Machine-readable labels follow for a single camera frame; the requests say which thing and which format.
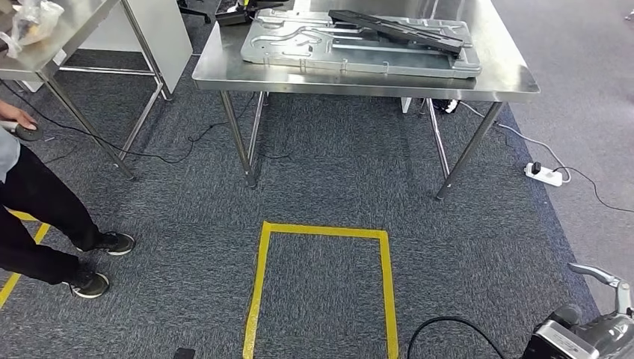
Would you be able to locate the person's hand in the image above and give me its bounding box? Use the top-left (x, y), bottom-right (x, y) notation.
top-left (0, 100), bottom-right (39, 132)

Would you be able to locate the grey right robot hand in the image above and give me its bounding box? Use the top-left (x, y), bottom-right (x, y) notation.
top-left (548, 263), bottom-right (634, 359)

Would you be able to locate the black round handheld device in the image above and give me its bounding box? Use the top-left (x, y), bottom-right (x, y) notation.
top-left (0, 120), bottom-right (45, 143)

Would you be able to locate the long black plastic panel part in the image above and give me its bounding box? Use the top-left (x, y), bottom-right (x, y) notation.
top-left (328, 10), bottom-right (466, 56)

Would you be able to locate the stainless steel workbench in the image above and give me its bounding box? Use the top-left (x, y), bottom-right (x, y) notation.
top-left (191, 0), bottom-right (542, 202)

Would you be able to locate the person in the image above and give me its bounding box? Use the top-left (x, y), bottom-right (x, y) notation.
top-left (0, 99), bottom-right (136, 300)

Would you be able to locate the clear plastic bag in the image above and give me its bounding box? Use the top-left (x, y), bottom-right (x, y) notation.
top-left (0, 0), bottom-right (65, 59)

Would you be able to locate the small stainless steel table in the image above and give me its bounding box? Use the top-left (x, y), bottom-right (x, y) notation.
top-left (0, 0), bottom-right (173, 181)

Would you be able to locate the yellow floor tape square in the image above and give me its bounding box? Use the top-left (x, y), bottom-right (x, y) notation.
top-left (0, 209), bottom-right (52, 309)
top-left (241, 221), bottom-right (400, 359)

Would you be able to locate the white panel board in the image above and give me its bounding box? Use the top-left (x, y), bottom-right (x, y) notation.
top-left (22, 0), bottom-right (194, 102)

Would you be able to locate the white power strip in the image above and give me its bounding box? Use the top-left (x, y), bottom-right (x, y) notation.
top-left (523, 162), bottom-right (564, 188)

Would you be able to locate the black chair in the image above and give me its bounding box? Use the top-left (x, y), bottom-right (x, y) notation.
top-left (176, 0), bottom-right (212, 24)

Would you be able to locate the black device with yellow mark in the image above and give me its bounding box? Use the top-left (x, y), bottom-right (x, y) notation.
top-left (215, 0), bottom-right (289, 27)

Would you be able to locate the stamped sheet metal plate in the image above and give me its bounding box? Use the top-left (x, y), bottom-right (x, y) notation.
top-left (240, 8), bottom-right (482, 80)

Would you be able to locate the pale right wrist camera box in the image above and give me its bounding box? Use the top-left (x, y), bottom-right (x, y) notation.
top-left (521, 319), bottom-right (589, 359)

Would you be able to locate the thin black floor cable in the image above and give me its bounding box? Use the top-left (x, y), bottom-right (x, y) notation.
top-left (0, 82), bottom-right (293, 165)

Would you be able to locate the black power cable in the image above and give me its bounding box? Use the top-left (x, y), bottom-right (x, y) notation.
top-left (552, 165), bottom-right (634, 215)

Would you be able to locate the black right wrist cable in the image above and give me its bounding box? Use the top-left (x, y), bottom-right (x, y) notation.
top-left (406, 316), bottom-right (507, 359)

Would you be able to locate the white power cable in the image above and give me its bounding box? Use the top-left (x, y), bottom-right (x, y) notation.
top-left (458, 100), bottom-right (573, 184)

